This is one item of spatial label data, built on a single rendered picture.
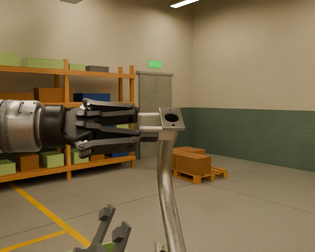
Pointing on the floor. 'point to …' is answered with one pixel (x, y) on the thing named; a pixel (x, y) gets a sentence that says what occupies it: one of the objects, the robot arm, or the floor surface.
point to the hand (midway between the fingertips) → (157, 126)
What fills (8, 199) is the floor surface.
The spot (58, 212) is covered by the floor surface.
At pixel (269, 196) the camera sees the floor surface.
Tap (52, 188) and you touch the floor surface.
